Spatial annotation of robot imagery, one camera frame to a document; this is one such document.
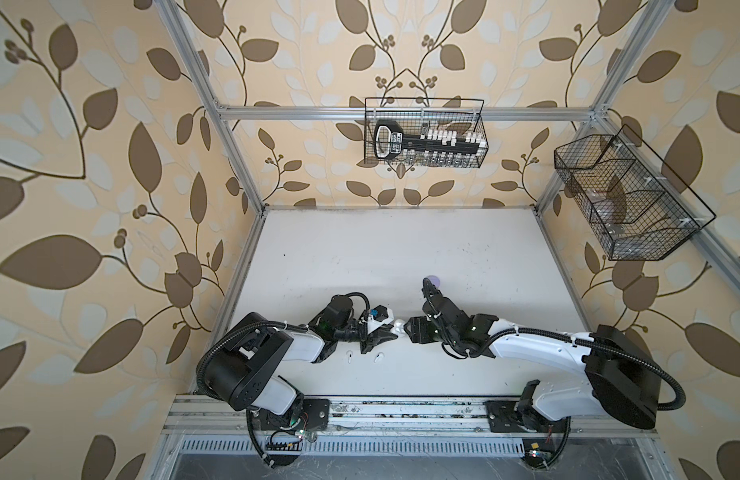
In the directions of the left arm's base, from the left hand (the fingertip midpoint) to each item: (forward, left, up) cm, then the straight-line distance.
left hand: (395, 329), depth 82 cm
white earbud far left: (-5, +13, -6) cm, 15 cm away
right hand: (+1, -5, -1) cm, 5 cm away
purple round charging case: (+21, -13, -7) cm, 26 cm away
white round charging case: (0, -1, 0) cm, 1 cm away
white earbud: (-6, +5, -7) cm, 10 cm away
